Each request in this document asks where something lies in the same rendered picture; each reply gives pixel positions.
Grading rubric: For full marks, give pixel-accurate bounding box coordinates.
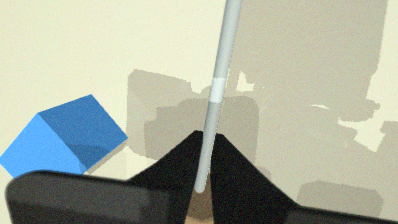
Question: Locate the blue cube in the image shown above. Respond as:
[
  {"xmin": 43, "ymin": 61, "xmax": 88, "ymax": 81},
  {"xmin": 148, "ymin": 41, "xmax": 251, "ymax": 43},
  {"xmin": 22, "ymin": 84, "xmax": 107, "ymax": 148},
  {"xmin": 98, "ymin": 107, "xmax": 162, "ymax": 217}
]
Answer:
[{"xmin": 0, "ymin": 94, "xmax": 128, "ymax": 178}]

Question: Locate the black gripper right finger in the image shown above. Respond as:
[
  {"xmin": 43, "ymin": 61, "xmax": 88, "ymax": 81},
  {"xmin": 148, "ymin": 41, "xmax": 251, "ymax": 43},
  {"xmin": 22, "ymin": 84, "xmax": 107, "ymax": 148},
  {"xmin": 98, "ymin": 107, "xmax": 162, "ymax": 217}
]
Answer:
[{"xmin": 210, "ymin": 133, "xmax": 398, "ymax": 224}]

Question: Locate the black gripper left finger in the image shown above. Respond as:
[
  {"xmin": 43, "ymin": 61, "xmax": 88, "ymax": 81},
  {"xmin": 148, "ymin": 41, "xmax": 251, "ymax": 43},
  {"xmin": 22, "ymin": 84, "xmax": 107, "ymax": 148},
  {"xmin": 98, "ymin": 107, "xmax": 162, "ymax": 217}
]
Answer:
[{"xmin": 4, "ymin": 130, "xmax": 203, "ymax": 224}]

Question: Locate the wooden-handled tool with grey metal shaft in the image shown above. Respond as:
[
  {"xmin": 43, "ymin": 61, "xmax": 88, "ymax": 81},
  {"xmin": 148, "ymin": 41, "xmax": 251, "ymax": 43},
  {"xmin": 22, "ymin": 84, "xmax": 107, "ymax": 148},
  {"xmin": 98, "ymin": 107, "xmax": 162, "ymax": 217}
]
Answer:
[{"xmin": 185, "ymin": 0, "xmax": 242, "ymax": 224}]

